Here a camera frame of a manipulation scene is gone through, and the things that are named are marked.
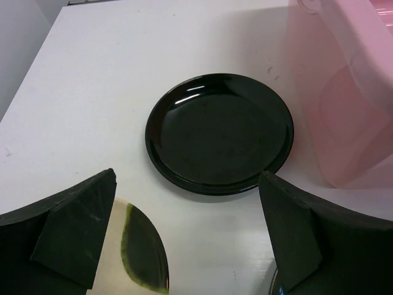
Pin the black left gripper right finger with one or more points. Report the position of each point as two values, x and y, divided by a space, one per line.
321 247

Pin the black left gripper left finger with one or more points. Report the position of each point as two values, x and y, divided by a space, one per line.
55 244

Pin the blue white patterned plate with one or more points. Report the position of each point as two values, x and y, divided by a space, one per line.
276 287

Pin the cream plate with green leaf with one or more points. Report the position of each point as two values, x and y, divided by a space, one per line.
133 259

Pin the black glossy plate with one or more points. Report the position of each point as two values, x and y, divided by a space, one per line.
215 134

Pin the pink plastic bin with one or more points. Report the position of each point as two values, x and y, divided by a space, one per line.
340 54

